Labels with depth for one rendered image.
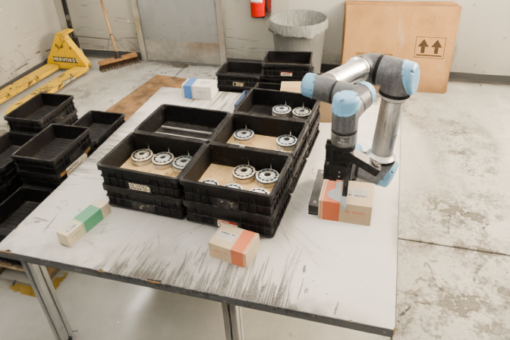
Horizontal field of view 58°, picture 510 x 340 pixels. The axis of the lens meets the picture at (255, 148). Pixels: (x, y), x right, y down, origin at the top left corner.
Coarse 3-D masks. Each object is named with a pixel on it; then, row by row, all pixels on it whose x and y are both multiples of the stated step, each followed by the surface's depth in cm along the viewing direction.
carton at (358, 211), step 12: (324, 180) 148; (336, 180) 147; (324, 192) 142; (348, 192) 142; (360, 192) 142; (372, 192) 141; (324, 204) 140; (336, 204) 138; (348, 204) 137; (360, 204) 137; (372, 204) 137; (324, 216) 142; (336, 216) 141; (348, 216) 140; (360, 216) 138
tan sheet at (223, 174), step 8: (208, 168) 207; (216, 168) 207; (224, 168) 207; (232, 168) 206; (208, 176) 202; (216, 176) 202; (224, 176) 202; (224, 184) 197; (240, 184) 196; (248, 184) 196; (256, 184) 196
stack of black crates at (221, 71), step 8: (224, 64) 403; (232, 64) 409; (240, 64) 407; (248, 64) 404; (256, 64) 402; (216, 72) 388; (224, 72) 404; (232, 72) 413; (240, 72) 411; (248, 72) 409; (256, 72) 407; (224, 80) 389; (232, 80) 386; (240, 80) 384; (248, 80) 382; (256, 80) 380; (224, 88) 391; (232, 88) 389; (240, 88) 387; (248, 88) 385
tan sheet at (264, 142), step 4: (232, 136) 231; (256, 136) 230; (260, 136) 229; (264, 136) 229; (228, 140) 227; (232, 140) 227; (256, 140) 226; (260, 140) 226; (264, 140) 226; (268, 140) 225; (272, 140) 225; (244, 144) 223; (248, 144) 223; (252, 144) 223; (256, 144) 223; (260, 144) 223; (264, 144) 223; (268, 144) 222; (272, 144) 222; (264, 148) 220; (268, 148) 219; (272, 148) 219; (276, 148) 219; (288, 152) 216
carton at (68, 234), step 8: (96, 200) 203; (104, 200) 202; (88, 208) 198; (96, 208) 198; (104, 208) 200; (80, 216) 194; (88, 216) 194; (96, 216) 197; (104, 216) 201; (72, 224) 190; (80, 224) 190; (88, 224) 193; (96, 224) 198; (56, 232) 186; (64, 232) 186; (72, 232) 186; (80, 232) 191; (64, 240) 187; (72, 240) 187
